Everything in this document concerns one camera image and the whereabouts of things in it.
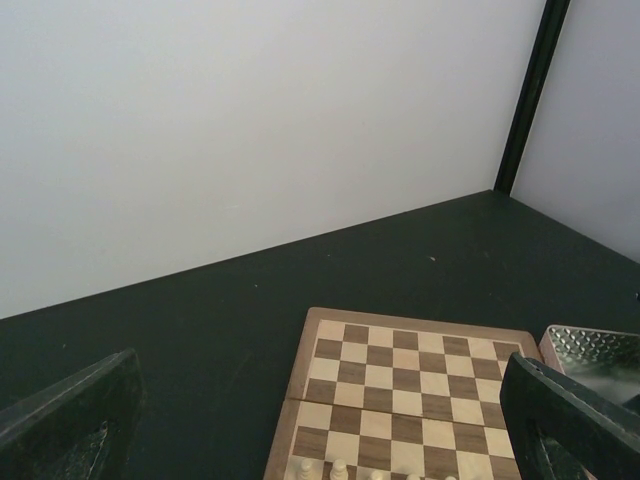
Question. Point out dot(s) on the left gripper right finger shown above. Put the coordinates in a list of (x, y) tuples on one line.
[(562, 429)]

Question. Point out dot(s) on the light pawn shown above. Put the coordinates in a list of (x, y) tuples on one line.
[(305, 469)]

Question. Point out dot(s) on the right black frame post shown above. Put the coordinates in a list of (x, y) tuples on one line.
[(540, 60)]

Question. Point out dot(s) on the pink plastic basket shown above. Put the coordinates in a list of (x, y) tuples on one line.
[(605, 361)]

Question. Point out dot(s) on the wooden chessboard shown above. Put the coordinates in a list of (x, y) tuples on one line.
[(414, 399)]

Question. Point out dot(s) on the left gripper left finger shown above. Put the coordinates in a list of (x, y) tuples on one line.
[(78, 428)]

